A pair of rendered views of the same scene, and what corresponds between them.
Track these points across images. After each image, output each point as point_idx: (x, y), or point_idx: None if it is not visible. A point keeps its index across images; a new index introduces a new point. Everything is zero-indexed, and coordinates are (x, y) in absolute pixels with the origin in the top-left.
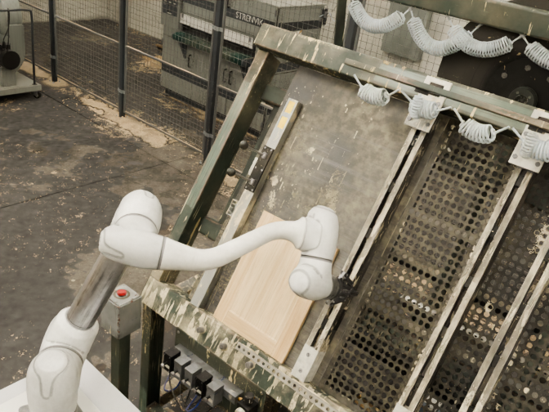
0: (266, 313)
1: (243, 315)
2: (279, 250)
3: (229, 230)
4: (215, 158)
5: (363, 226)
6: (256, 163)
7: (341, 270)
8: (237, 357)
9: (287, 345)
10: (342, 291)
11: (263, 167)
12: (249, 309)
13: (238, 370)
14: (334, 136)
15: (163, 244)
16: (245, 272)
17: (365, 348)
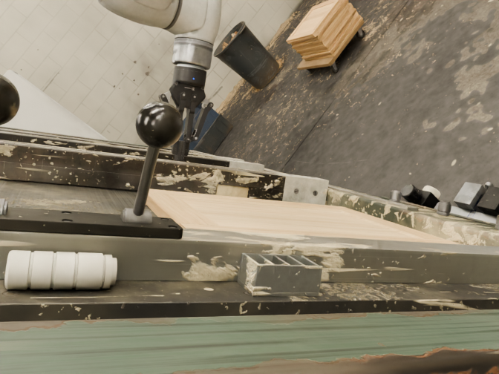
0: (333, 217)
1: (387, 229)
2: (233, 217)
3: (333, 241)
4: (176, 323)
5: (72, 188)
6: (49, 220)
7: (161, 94)
8: (419, 209)
9: (320, 205)
10: (186, 133)
11: (49, 211)
12: (368, 227)
13: (422, 208)
14: None
15: None
16: (344, 234)
17: None
